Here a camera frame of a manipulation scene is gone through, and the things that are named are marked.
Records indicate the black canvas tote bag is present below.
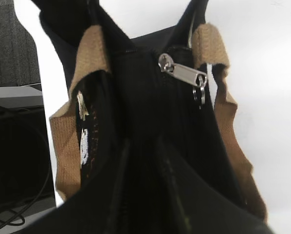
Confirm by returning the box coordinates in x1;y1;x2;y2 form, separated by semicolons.
23;0;271;234

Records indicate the silver zipper pull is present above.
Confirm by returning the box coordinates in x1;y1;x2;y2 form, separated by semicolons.
158;53;208;106

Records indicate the black cable on floor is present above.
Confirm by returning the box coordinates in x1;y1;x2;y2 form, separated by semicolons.
0;102;53;225

